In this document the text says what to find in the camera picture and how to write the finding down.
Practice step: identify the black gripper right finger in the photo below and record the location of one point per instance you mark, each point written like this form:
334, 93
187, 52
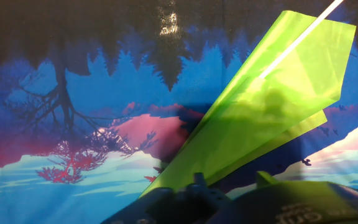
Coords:
264, 180

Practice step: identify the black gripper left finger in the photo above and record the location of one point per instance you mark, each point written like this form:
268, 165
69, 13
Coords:
172, 202

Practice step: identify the green flag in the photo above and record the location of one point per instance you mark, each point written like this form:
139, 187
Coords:
259, 118

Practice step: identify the printed landscape tablecloth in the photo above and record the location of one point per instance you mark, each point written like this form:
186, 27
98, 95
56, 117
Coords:
73, 93

